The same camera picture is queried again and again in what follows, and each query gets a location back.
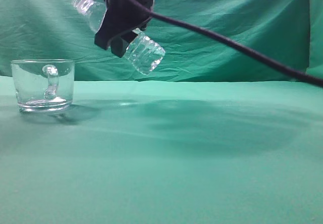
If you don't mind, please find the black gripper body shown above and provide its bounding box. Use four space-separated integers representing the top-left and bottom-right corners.
105 0 155 31

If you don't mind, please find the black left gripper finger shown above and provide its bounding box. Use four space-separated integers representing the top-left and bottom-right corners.
94 12 118 50

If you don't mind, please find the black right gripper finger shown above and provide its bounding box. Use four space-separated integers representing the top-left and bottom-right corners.
110 28 138 58

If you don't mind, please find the clear plastic water bottle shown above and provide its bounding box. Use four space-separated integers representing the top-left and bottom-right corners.
72 0 166 75

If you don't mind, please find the green backdrop cloth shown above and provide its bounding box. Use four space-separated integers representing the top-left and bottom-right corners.
0 0 323 83

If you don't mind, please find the clear glass mug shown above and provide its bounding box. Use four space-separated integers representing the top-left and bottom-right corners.
11 59 75 113

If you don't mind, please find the green table cloth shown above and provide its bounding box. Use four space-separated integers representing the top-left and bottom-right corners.
1 77 322 223

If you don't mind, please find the black cable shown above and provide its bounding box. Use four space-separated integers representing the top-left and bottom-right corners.
110 0 323 88

